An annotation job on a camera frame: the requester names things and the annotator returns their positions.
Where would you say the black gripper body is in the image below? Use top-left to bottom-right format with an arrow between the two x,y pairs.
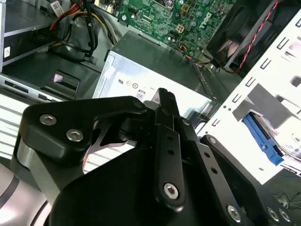
48,143 -> 236,226

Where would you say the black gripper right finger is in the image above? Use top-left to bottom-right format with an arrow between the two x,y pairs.
167,91 -> 294,226

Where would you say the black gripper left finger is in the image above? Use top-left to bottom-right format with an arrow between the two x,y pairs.
14,87 -> 187,210

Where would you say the hard disk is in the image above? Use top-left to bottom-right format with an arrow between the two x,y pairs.
242,112 -> 301,176

